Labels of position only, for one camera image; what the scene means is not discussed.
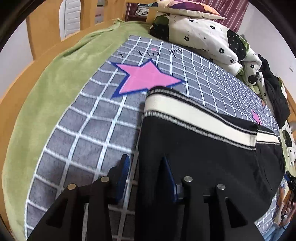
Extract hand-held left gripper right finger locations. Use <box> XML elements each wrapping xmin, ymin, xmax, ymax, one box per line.
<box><xmin>161</xmin><ymin>156</ymin><xmax>265</xmax><ymax>241</ymax></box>

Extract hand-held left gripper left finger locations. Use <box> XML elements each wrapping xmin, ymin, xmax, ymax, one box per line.
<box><xmin>26</xmin><ymin>154</ymin><xmax>131</xmax><ymax>241</ymax></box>

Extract black pants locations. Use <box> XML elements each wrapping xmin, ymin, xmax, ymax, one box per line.
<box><xmin>135</xmin><ymin>86</ymin><xmax>286</xmax><ymax>241</ymax></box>

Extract person's right hand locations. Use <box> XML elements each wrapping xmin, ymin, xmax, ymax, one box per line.
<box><xmin>276</xmin><ymin>185</ymin><xmax>293</xmax><ymax>229</ymax></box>

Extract white floral pillow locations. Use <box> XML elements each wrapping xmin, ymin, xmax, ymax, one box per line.
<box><xmin>279</xmin><ymin>120</ymin><xmax>296</xmax><ymax>163</ymax></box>

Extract person's blue jeans leg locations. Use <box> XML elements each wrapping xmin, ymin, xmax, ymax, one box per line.
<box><xmin>262</xmin><ymin>221</ymin><xmax>290</xmax><ymax>241</ymax></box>

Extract grey grid star blanket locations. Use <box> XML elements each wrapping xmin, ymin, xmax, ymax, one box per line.
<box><xmin>24</xmin><ymin>35</ymin><xmax>281</xmax><ymax>241</ymax></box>

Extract black jacket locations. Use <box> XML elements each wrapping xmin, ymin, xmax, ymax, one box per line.
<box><xmin>258</xmin><ymin>54</ymin><xmax>291</xmax><ymax>129</ymax></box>

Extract green bed sheet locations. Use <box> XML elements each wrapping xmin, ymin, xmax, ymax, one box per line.
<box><xmin>1</xmin><ymin>20</ymin><xmax>153</xmax><ymax>239</ymax></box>

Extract white floral quilt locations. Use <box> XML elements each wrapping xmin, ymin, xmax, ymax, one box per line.
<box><xmin>149</xmin><ymin>14</ymin><xmax>266</xmax><ymax>98</ymax></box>

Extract white ribbed panel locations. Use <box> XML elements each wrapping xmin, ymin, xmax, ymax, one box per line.
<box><xmin>60</xmin><ymin>0</ymin><xmax>82</xmax><ymax>40</ymax></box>

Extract purple patchwork pillow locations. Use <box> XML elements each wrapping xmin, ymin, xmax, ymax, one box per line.
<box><xmin>156</xmin><ymin>0</ymin><xmax>228</xmax><ymax>20</ymax></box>

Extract maroon striped curtain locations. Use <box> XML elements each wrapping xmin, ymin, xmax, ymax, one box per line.
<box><xmin>201</xmin><ymin>0</ymin><xmax>249</xmax><ymax>30</ymax></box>

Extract wooden bed frame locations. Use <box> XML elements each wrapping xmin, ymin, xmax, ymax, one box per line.
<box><xmin>0</xmin><ymin>0</ymin><xmax>162</xmax><ymax>241</ymax></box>

